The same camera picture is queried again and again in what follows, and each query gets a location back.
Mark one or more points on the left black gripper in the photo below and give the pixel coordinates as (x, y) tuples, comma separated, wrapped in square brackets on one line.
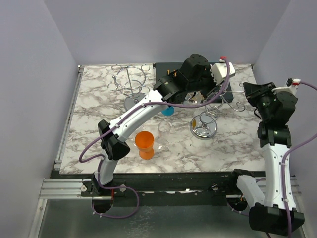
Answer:
[(212, 84)]

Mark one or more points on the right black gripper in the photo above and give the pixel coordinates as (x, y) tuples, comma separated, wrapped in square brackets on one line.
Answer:
[(253, 91)]

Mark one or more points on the clear glass with reflection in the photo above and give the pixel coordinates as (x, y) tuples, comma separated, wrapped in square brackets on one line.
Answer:
[(194, 98)]

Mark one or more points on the scroll arm chrome glass rack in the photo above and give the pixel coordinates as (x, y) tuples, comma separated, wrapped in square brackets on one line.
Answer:
[(207, 127)]

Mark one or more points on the yellow plastic goblet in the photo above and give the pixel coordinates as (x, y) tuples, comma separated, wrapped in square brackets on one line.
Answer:
[(194, 123)]

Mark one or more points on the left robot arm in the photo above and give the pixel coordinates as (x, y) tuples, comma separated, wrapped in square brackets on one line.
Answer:
[(195, 75)]

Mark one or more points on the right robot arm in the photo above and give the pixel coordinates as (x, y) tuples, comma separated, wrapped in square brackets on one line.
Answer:
[(273, 211)]

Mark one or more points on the blue plastic goblet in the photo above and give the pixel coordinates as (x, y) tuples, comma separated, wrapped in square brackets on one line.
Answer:
[(168, 111)]

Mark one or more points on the dark grey tool tray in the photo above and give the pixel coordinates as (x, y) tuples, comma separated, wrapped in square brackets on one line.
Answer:
[(165, 68)]

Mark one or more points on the clear stemmed glass centre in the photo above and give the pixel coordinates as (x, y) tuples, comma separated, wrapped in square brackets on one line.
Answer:
[(163, 134)]

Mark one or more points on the orange plastic goblet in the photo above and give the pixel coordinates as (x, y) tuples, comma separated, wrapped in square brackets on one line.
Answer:
[(144, 141)]

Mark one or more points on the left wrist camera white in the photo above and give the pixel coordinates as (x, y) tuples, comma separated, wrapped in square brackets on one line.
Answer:
[(219, 70)]

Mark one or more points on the yellow handled pliers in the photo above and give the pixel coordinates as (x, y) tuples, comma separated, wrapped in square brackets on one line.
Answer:
[(172, 73)]

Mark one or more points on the round ring chrome glass rack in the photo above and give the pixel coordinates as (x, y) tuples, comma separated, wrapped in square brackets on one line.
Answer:
[(130, 81)]

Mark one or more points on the black front mounting rail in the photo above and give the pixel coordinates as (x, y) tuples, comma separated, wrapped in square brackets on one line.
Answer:
[(166, 189)]

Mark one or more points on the aluminium extrusion frame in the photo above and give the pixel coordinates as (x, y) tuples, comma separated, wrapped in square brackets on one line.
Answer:
[(58, 188)]

